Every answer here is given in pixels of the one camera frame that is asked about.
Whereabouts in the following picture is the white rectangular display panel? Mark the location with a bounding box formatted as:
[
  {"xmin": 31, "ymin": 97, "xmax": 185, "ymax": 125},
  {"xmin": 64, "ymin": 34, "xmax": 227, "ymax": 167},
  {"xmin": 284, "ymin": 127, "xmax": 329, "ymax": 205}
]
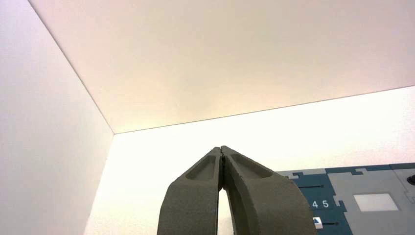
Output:
[{"xmin": 353, "ymin": 193, "xmax": 399, "ymax": 212}]

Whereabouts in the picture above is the grey and teal task box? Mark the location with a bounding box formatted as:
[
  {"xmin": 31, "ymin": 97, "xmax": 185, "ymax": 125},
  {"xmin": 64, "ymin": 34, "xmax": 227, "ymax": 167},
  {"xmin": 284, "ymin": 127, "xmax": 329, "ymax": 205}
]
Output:
[{"xmin": 278, "ymin": 163, "xmax": 415, "ymax": 235}]

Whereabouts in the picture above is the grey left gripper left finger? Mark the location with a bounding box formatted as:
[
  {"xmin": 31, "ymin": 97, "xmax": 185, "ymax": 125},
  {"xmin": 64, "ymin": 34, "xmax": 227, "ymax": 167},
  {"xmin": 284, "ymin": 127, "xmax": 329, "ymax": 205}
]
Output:
[{"xmin": 157, "ymin": 146, "xmax": 224, "ymax": 235}]

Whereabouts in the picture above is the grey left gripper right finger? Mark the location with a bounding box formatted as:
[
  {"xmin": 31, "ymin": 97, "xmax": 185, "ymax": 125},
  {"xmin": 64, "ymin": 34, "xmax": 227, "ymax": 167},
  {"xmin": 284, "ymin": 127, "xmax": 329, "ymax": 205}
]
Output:
[{"xmin": 221, "ymin": 145, "xmax": 318, "ymax": 235}]

